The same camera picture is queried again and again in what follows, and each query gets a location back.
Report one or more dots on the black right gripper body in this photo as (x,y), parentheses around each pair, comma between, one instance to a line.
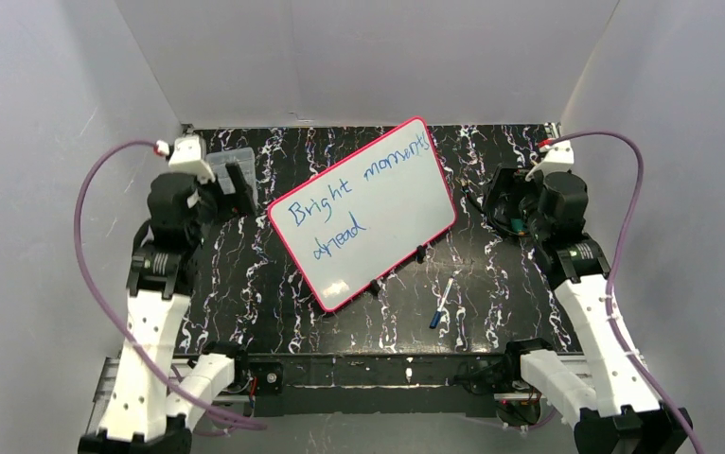
(512,200)

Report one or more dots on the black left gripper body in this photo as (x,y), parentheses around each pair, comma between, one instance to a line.
(225,193)

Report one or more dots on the white whiteboard marker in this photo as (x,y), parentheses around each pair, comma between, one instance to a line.
(446,292)

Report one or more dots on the pink framed whiteboard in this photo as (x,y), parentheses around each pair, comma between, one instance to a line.
(360,218)

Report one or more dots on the blue marker cap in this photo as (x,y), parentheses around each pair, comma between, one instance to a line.
(436,319)

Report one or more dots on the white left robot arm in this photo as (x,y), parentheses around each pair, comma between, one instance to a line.
(150,409)

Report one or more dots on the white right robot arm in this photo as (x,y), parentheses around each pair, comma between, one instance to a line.
(617,411)

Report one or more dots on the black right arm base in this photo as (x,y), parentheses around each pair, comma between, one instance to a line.
(518,404)

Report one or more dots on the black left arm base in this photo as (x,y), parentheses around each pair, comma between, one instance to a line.
(253,374)

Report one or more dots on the metal whiteboard stand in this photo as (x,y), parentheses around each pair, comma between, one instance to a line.
(418,256)

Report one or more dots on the green handled screwdriver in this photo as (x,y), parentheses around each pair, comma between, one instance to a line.
(517,226)

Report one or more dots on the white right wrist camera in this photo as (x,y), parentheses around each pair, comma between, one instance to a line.
(557,156)

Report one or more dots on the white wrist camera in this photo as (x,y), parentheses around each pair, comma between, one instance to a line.
(186,155)
(557,156)

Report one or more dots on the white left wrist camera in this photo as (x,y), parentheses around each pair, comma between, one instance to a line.
(186,155)

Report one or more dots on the aluminium front frame rail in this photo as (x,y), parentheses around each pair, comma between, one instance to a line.
(375,382)

